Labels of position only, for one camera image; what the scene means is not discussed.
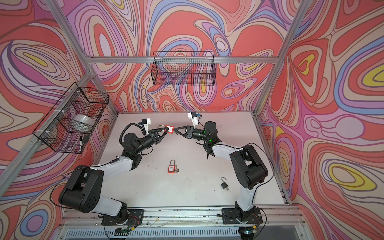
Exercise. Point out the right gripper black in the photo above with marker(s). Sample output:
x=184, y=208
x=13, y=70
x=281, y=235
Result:
x=188, y=133

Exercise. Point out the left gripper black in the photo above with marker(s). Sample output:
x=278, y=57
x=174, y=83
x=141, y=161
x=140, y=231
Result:
x=152, y=136

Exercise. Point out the red padlock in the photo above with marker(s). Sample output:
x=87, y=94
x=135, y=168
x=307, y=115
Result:
x=170, y=128
x=172, y=167

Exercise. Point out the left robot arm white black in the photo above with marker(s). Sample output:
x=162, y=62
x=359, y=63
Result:
x=83, y=190

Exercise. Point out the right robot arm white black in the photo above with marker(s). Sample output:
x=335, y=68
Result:
x=248, y=166

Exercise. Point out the small black padlock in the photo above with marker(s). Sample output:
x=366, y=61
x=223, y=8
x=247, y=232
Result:
x=224, y=184

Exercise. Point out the white tape roll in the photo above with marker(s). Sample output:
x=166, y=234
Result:
x=82, y=124

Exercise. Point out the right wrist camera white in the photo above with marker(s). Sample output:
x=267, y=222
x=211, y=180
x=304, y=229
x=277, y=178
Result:
x=194, y=117

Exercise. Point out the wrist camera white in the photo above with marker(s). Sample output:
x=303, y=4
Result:
x=194, y=117
x=144, y=124

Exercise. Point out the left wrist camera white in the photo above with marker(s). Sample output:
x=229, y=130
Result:
x=144, y=124

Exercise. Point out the black wire basket back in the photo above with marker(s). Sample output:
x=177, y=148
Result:
x=184, y=68

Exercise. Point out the black wire basket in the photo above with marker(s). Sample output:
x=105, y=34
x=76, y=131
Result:
x=184, y=68
x=56, y=132

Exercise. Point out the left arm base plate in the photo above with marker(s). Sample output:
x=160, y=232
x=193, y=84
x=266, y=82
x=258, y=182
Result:
x=132, y=218

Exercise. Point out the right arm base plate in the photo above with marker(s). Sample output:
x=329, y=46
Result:
x=231, y=216

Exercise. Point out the black wire basket left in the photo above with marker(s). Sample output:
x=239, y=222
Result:
x=56, y=132

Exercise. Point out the aluminium front rail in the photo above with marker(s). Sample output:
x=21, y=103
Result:
x=273, y=215

